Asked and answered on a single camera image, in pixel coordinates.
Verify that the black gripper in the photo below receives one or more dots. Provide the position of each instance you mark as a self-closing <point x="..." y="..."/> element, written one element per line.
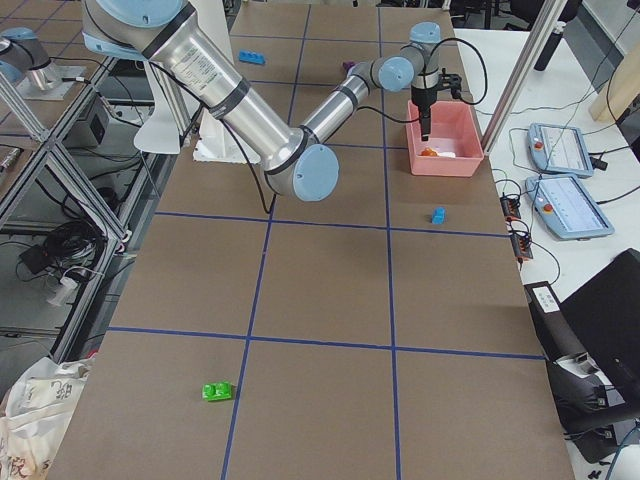
<point x="421" y="98"/>

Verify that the orange toy block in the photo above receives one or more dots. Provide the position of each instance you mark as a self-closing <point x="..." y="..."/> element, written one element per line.
<point x="429" y="152"/>

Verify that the small blue block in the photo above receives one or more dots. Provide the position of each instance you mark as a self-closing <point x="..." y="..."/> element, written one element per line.
<point x="438" y="216"/>

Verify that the long blue studded block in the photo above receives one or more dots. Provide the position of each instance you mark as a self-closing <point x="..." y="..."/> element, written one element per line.
<point x="251" y="57"/>

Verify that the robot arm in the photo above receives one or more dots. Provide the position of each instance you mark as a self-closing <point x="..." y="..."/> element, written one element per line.
<point x="294" y="160"/>

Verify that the pink plastic box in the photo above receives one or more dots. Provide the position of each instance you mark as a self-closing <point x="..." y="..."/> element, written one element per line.
<point x="453" y="135"/>

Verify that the teach pendant far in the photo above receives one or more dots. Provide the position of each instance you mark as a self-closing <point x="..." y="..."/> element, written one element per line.
<point x="557" y="149"/>

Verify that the teach pendant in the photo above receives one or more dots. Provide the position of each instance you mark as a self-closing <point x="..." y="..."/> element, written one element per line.
<point x="566" y="208"/>
<point x="557" y="149"/>

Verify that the teach pendant near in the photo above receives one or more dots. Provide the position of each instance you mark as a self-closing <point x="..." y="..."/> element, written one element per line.
<point x="566" y="208"/>

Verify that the green toy block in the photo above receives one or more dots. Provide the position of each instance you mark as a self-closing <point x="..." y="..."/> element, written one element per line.
<point x="217" y="391"/>

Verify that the white shopping bag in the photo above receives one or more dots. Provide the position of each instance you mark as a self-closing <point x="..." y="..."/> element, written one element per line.
<point x="35" y="414"/>

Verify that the aluminium frame post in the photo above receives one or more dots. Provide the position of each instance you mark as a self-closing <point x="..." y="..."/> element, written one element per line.
<point x="542" y="28"/>

